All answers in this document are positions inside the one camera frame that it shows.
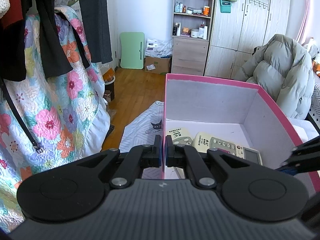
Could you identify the green folding table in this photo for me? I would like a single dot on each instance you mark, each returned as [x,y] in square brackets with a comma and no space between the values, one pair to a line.
[132,50]

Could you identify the white remote control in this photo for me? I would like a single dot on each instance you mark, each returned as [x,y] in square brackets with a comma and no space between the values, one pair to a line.
[225,146]

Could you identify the cream remote control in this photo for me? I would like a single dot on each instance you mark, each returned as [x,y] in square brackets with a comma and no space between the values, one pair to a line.
[178,135]

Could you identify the white round jar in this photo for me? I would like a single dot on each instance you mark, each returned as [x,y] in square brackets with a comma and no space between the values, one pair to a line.
[195,33]

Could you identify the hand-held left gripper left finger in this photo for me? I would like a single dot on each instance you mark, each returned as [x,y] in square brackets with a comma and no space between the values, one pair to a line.
[158,153]

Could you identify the teal hanging pouch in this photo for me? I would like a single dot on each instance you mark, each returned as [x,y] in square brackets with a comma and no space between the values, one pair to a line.
[225,6]

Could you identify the wooden shelf unit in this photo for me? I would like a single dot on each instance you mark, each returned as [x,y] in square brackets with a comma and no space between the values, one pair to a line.
[190,55]

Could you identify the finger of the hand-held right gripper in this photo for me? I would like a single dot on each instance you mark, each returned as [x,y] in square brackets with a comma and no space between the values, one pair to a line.
[306,158]

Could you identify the black hanging garment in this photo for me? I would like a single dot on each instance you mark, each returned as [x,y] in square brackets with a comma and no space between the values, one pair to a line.
[50,42]

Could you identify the orange jar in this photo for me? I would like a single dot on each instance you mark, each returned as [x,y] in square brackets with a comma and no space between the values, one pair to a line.
[206,10]

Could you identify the red hanging garment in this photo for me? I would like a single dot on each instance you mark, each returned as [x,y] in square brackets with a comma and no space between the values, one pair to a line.
[15,2]

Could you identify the small cardboard box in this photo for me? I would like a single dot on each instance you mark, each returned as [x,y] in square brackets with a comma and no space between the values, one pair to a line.
[157,65]

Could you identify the dark grey hanging garment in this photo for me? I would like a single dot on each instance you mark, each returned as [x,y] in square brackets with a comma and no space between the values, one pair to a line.
[96,20]

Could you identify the white and blue packages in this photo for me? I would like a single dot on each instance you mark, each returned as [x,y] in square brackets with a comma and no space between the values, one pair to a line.
[158,47]

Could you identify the black trash bin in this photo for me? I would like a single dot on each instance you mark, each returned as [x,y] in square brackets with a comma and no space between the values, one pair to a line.
[110,87]

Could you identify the black and white patterned tablecloth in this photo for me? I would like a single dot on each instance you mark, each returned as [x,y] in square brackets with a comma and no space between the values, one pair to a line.
[315,102]

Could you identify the light wooden wardrobe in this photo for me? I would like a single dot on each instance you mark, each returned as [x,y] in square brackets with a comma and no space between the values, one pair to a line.
[245,35]

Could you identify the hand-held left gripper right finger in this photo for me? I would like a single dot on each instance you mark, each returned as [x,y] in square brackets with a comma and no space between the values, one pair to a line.
[168,153]

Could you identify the pink curtain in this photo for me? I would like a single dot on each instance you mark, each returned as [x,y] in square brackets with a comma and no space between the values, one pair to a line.
[303,17]

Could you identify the grey puffer jacket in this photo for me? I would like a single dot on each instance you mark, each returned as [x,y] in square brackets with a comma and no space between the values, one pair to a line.
[277,75]

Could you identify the black hook rack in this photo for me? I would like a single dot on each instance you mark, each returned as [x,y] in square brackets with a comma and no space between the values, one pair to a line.
[260,2]

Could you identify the black belt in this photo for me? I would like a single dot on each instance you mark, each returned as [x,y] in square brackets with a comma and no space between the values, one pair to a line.
[22,125]

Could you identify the pink cardboard box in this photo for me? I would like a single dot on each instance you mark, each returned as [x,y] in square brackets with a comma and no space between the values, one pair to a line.
[212,100]

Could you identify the floral quilt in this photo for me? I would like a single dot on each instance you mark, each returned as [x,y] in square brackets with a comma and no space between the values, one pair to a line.
[50,115]

